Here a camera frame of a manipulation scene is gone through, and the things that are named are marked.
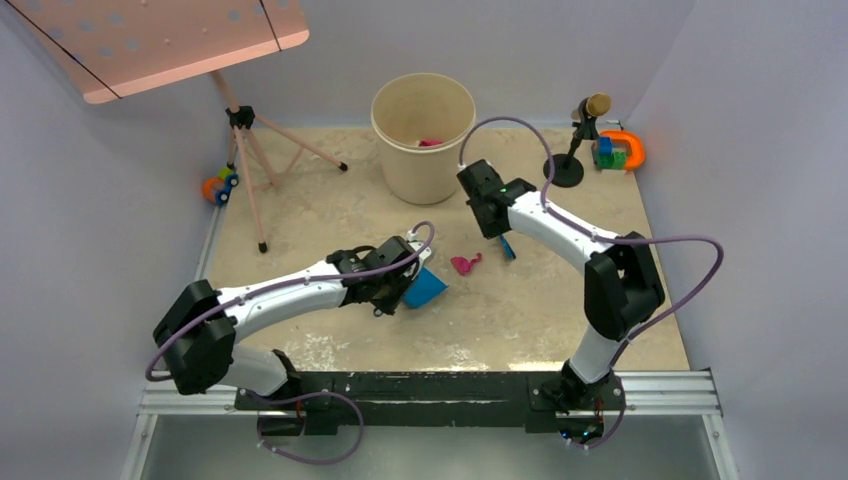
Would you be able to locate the purple cable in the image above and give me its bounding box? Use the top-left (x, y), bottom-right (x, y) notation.
top-left (145, 220), bottom-right (437, 466)
top-left (458, 117), bottom-right (725, 452)

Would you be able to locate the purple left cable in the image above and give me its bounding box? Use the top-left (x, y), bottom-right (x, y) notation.
top-left (145, 220), bottom-right (437, 466)

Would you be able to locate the aluminium frame rail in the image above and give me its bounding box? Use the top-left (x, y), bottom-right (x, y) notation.
top-left (119, 205), bottom-right (740, 480)

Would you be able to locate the blue hand brush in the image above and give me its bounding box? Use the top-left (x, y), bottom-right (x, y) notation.
top-left (499, 235), bottom-right (517, 261)

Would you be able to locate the orange wheeled toy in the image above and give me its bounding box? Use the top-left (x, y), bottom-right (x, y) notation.
top-left (201, 167), bottom-right (240, 206)

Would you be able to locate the pink paper scrap left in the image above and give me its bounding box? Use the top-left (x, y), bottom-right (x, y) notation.
top-left (450, 252), bottom-right (483, 276)

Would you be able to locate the beige round bin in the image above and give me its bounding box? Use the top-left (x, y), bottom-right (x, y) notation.
top-left (370, 73), bottom-right (476, 205)

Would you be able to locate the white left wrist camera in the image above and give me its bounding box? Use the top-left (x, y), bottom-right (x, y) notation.
top-left (404, 230), bottom-right (433, 276)

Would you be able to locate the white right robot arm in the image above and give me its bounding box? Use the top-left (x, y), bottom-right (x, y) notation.
top-left (457, 160), bottom-right (665, 411)

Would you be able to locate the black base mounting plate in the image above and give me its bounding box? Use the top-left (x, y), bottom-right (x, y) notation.
top-left (235, 371), bottom-right (626, 445)

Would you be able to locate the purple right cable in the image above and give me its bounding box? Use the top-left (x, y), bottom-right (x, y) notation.
top-left (458, 117), bottom-right (725, 452)

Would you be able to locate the pink music stand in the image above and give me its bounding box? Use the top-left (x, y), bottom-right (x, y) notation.
top-left (1, 1), bottom-right (349, 254)

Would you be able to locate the blue dustpan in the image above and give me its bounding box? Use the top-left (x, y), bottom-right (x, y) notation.
top-left (402, 268), bottom-right (448, 309)

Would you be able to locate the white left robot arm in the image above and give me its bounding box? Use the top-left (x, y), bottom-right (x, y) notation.
top-left (153, 236), bottom-right (432, 409)

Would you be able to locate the orange colourful block toy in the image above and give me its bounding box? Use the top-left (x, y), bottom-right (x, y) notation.
top-left (591, 130), bottom-right (647, 171)

